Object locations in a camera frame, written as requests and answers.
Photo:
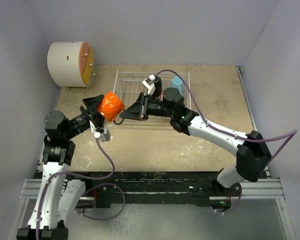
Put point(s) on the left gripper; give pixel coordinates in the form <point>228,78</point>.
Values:
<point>92,103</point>

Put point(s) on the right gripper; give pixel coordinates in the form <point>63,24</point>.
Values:
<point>139,110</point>

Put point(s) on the orange mug black handle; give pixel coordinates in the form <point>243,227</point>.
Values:
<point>110,107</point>

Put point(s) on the light blue mug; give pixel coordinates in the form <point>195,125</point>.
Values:
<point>177,83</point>

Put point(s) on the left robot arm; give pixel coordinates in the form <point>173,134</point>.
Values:
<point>52,162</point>

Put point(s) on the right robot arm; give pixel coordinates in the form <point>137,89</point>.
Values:
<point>251,152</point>

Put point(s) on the round white drawer cabinet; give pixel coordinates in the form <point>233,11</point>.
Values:
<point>71,64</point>

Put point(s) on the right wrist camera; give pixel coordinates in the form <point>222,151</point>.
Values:
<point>149,84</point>

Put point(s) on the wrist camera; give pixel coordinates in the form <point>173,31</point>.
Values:
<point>100,134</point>
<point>149,84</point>

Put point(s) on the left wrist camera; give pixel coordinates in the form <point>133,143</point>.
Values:
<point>100,134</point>

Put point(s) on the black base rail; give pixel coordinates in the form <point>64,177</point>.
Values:
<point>154,188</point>

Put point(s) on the aluminium frame rail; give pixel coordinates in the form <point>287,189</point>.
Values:
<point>127,86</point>

